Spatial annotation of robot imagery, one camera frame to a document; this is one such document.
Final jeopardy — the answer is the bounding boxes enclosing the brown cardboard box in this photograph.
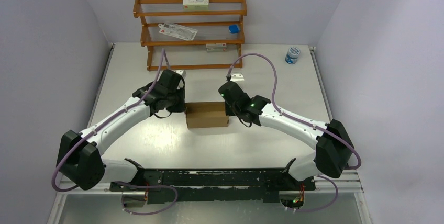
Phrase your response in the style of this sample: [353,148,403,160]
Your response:
[185,102,229,129]

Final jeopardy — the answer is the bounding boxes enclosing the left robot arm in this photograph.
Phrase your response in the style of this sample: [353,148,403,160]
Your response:
[56,70,186,191]

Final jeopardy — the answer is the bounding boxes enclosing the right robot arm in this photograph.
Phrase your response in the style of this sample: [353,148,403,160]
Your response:
[218,81,353,189]

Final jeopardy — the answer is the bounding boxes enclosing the grey box lower shelf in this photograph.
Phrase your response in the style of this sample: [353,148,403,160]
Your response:
[205,43,228,52]

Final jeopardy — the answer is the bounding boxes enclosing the white green box top shelf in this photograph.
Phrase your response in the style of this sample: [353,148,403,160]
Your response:
[183,0,209,11]

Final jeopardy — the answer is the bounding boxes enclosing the flat plastic blister package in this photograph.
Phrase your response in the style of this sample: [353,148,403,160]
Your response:
[158,23,198,41]

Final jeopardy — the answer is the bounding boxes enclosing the wooden three-tier shelf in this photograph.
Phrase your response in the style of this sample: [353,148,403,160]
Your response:
[133,0,248,71]

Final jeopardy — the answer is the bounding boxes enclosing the small blue object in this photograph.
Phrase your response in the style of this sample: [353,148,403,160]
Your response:
[228,25,241,34]

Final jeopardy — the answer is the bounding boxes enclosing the blue white round jar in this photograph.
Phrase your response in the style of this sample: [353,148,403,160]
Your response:
[285,47,301,64]

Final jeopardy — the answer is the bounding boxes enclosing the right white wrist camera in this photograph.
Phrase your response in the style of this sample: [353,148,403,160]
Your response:
[226,73,245,83]

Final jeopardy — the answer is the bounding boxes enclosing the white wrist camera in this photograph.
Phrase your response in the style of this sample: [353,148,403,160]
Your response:
[175,70,186,79]
[226,73,245,83]

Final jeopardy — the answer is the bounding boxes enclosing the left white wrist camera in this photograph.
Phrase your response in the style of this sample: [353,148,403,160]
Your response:
[175,70,186,79]

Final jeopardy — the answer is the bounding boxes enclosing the black base frame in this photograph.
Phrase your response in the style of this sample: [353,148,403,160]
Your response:
[109,164,316,204]

